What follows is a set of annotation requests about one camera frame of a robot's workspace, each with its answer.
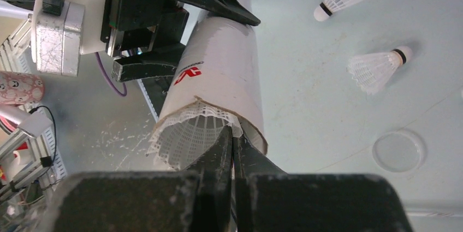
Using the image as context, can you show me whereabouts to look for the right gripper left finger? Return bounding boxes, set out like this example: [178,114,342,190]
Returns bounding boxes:
[47,127,233,231]

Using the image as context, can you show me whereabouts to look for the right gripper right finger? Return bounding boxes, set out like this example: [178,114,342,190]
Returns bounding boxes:
[233,137,413,231]

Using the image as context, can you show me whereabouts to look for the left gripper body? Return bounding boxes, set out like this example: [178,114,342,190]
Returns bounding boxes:
[100,0,189,57]

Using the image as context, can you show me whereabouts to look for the white shuttlecock tube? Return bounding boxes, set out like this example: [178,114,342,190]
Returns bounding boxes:
[154,10,268,154]

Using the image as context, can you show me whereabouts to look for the pink patterned cup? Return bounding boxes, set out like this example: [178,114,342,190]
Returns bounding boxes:
[1,71,45,105]

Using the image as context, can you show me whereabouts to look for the clear tube lid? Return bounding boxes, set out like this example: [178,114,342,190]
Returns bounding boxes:
[371,129,428,175]

